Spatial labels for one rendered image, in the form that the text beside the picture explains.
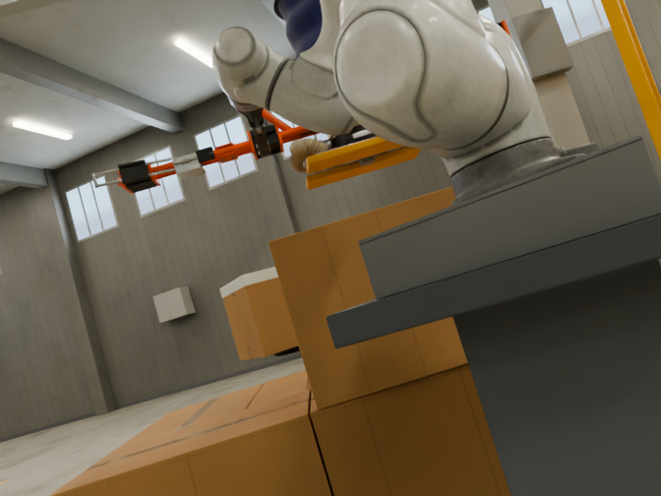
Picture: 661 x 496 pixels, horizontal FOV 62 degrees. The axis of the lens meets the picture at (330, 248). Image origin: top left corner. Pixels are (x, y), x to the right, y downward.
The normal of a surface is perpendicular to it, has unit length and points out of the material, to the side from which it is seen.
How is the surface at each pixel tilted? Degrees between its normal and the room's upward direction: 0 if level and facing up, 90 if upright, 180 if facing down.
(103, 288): 90
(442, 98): 140
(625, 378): 90
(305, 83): 101
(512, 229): 90
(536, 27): 90
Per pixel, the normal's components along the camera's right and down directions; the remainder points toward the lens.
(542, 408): -0.31, 0.00
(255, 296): 0.44, -0.22
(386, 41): -0.55, 0.25
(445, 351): 0.00, -0.11
